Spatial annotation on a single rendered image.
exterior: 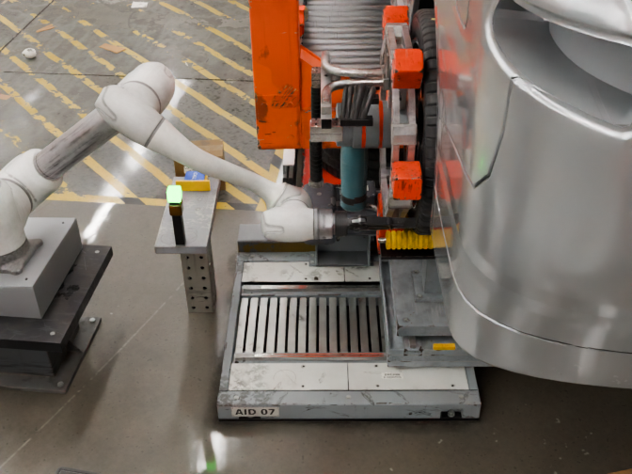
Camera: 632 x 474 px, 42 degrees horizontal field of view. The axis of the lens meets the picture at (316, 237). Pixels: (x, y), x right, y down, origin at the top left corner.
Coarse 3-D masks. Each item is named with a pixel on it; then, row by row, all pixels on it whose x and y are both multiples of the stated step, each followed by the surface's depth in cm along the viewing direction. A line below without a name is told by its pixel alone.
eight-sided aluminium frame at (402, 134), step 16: (400, 32) 233; (384, 48) 244; (384, 64) 256; (384, 96) 262; (400, 128) 214; (416, 128) 214; (400, 144) 215; (416, 144) 215; (384, 160) 264; (384, 176) 262; (384, 192) 254; (384, 208) 246; (400, 208) 229
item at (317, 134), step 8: (312, 120) 223; (320, 120) 223; (336, 120) 223; (312, 128) 221; (320, 128) 221; (336, 128) 221; (312, 136) 223; (320, 136) 223; (328, 136) 223; (336, 136) 223
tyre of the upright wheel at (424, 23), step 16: (416, 16) 232; (432, 16) 223; (416, 32) 232; (432, 32) 217; (432, 48) 214; (432, 64) 211; (432, 80) 210; (432, 96) 209; (432, 112) 209; (432, 128) 210; (432, 144) 211; (432, 160) 213; (432, 176) 214; (432, 192) 217; (416, 224) 236
